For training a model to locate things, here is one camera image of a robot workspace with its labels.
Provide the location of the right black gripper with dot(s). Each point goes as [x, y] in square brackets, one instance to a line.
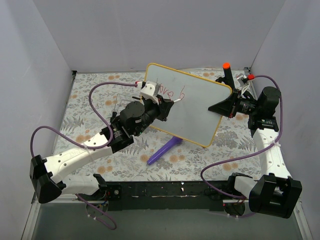
[233, 106]

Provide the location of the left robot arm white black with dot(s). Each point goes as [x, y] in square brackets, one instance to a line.
[51, 176]

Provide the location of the yellow framed whiteboard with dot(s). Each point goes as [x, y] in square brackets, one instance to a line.
[190, 107]

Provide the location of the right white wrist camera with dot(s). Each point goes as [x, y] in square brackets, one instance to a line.
[243, 81]

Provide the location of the black microphone desk stand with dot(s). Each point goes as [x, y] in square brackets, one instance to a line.
[220, 80]

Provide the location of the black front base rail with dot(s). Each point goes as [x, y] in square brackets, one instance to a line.
[165, 195]

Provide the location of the purple toy microphone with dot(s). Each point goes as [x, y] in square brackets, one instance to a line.
[164, 149]

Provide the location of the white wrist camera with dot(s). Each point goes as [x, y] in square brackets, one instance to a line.
[148, 90]
[243, 81]

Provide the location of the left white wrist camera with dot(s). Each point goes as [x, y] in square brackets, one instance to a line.
[148, 90]

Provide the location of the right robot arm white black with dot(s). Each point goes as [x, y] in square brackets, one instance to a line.
[276, 192]

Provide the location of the floral patterned table mat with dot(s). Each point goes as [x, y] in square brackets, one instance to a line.
[103, 144]

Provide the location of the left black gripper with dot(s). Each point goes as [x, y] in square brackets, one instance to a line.
[162, 109]

